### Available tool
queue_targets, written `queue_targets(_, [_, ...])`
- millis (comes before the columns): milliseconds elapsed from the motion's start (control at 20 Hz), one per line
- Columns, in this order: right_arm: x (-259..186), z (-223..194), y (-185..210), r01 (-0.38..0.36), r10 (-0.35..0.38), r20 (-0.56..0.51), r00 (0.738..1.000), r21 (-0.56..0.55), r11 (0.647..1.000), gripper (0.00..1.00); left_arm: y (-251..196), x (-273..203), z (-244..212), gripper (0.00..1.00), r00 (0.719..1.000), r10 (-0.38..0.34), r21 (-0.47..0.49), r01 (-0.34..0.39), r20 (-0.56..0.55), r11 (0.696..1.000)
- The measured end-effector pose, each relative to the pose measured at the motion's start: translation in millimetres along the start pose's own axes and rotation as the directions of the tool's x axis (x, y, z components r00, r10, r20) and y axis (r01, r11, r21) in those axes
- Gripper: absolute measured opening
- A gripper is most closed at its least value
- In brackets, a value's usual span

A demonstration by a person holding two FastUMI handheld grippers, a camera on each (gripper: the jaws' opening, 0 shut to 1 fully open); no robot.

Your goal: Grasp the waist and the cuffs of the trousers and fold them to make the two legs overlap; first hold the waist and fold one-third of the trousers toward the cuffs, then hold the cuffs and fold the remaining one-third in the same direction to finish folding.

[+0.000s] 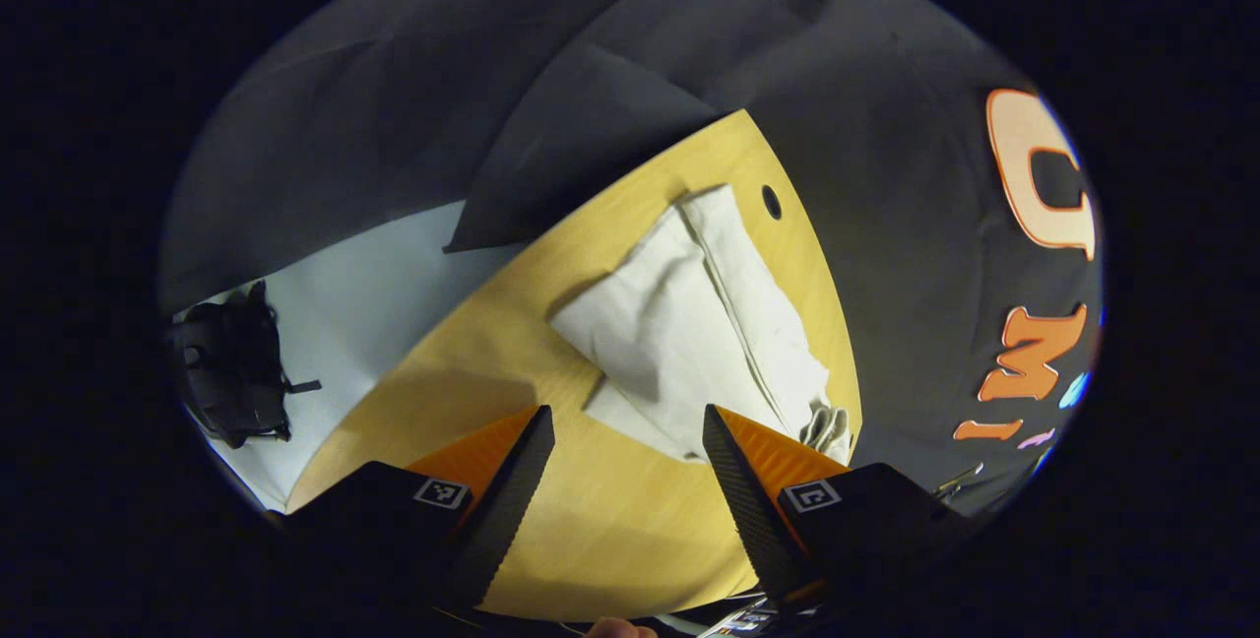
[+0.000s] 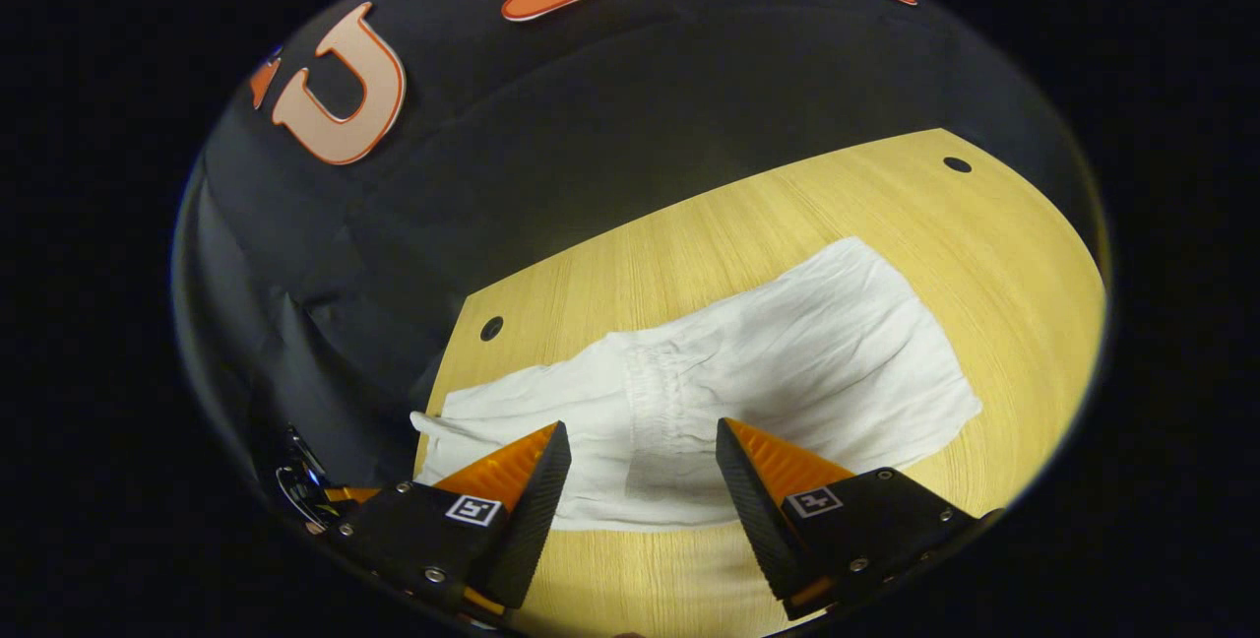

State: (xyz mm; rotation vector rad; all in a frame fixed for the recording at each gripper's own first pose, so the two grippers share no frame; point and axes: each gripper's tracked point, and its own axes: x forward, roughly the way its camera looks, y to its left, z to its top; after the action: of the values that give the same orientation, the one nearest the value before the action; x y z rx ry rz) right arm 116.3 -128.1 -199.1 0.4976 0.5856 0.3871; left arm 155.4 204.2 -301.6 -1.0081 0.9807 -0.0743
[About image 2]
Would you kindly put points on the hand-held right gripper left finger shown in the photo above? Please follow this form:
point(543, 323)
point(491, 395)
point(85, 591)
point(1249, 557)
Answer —
point(532, 520)

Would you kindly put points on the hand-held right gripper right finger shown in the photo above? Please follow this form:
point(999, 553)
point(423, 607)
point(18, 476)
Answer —
point(758, 520)

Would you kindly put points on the white jeans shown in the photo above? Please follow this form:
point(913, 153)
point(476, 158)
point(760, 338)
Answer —
point(807, 362)

